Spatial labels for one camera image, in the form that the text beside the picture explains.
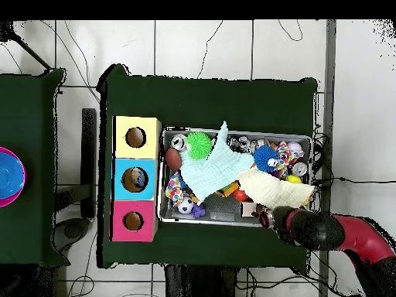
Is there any plain wooden cube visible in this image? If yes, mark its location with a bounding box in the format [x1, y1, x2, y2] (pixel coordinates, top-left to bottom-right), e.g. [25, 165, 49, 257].
[240, 202, 257, 218]

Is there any cream knit cloth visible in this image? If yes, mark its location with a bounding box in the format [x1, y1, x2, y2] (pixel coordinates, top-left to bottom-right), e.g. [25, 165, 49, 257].
[236, 168, 316, 211]

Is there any shallow clear mesh bin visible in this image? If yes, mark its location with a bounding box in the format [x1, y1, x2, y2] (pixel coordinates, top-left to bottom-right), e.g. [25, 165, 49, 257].
[156, 125, 313, 230]

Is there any wooden box with three holes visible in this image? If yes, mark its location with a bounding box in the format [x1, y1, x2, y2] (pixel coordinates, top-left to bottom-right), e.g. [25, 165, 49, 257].
[109, 115, 162, 243]

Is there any blue spiky rubber ball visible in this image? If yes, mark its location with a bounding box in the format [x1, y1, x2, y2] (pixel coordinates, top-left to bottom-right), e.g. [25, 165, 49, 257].
[253, 145, 281, 173]

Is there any mint green knit cloth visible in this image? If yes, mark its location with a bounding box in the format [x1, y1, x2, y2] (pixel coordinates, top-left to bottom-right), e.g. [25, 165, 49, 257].
[179, 120, 256, 205]

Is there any black printed can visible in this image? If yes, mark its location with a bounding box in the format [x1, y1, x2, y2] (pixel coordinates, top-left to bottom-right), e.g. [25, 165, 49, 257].
[227, 135, 251, 154]

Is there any small black white soccer ball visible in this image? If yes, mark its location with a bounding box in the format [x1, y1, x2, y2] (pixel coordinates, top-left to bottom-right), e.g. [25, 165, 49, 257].
[176, 196, 195, 215]

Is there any colourful dotted cloth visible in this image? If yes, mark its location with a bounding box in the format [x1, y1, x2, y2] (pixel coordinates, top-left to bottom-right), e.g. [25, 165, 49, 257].
[164, 172, 186, 206]

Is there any green spiky rubber ball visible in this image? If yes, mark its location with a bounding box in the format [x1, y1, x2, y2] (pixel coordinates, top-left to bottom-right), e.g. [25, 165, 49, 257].
[185, 131, 213, 160]

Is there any small brown football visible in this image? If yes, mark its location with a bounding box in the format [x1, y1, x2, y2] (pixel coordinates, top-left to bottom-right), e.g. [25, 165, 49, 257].
[163, 147, 183, 172]

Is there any plain silver can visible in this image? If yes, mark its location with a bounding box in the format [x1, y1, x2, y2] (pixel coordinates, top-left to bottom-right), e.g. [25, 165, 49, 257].
[169, 133, 187, 152]

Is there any dark green tablecloth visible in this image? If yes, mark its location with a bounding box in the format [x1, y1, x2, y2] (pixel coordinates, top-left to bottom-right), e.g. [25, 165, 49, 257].
[96, 63, 319, 269]
[0, 68, 70, 267]

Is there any black upright panel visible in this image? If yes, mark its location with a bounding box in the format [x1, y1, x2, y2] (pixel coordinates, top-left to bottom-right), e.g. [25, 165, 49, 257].
[80, 108, 97, 219]

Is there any pink bowl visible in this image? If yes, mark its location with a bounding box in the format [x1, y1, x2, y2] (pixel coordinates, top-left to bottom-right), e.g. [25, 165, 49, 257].
[0, 146, 28, 208]

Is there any blue bowl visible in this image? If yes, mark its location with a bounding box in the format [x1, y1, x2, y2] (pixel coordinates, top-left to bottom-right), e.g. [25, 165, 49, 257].
[0, 152, 26, 200]

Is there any black tripod pole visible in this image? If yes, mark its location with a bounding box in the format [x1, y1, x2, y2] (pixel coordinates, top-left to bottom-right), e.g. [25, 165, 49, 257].
[0, 20, 53, 71]

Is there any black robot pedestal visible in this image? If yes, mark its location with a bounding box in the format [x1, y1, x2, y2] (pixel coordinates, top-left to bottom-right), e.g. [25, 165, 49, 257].
[163, 264, 241, 297]

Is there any black floor power cable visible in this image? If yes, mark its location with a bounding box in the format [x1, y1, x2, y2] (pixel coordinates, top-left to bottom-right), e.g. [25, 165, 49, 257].
[332, 176, 396, 185]

